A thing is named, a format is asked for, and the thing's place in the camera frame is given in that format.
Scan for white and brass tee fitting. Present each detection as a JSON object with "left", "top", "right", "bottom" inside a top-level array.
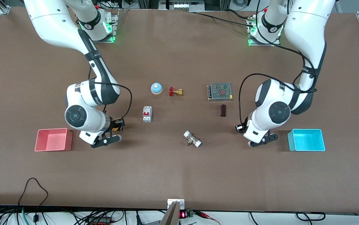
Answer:
[{"left": 183, "top": 130, "right": 202, "bottom": 148}]

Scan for white circuit breaker red switches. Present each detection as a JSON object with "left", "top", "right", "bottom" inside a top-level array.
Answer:
[{"left": 142, "top": 106, "right": 153, "bottom": 123}]

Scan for black cable across table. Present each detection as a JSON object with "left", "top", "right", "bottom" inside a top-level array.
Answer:
[{"left": 186, "top": 9, "right": 257, "bottom": 29}]

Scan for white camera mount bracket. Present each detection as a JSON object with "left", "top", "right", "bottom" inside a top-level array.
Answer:
[{"left": 167, "top": 199, "right": 185, "bottom": 210}]

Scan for green cable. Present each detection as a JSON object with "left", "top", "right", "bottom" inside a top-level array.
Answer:
[{"left": 21, "top": 207, "right": 30, "bottom": 225}]

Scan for black coiled cable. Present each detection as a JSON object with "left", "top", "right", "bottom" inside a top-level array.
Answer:
[{"left": 296, "top": 212, "right": 327, "bottom": 222}]

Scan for cyan plastic bin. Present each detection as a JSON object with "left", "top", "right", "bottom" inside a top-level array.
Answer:
[{"left": 287, "top": 128, "right": 326, "bottom": 152}]

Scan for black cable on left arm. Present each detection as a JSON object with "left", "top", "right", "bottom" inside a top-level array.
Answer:
[{"left": 238, "top": 0, "right": 319, "bottom": 126}]

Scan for red wire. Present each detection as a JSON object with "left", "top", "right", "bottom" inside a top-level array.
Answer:
[{"left": 197, "top": 212, "right": 222, "bottom": 225}]

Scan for black looped cable with ferrite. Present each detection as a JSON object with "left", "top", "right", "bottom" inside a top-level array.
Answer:
[{"left": 17, "top": 177, "right": 49, "bottom": 223}]

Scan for pink plastic bin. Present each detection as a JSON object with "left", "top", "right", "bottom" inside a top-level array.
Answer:
[{"left": 35, "top": 128, "right": 73, "bottom": 152}]

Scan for metal mesh power supply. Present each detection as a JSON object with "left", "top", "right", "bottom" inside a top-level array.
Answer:
[{"left": 207, "top": 82, "right": 234, "bottom": 102}]

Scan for grey metal pole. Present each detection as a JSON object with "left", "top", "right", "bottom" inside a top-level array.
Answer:
[{"left": 160, "top": 202, "right": 181, "bottom": 225}]

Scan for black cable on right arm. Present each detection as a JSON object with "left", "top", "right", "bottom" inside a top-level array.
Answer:
[{"left": 88, "top": 67, "right": 133, "bottom": 126}]

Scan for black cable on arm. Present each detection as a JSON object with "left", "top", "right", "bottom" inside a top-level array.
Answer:
[
  {"left": 88, "top": 67, "right": 133, "bottom": 126},
  {"left": 238, "top": 0, "right": 319, "bottom": 126}
]

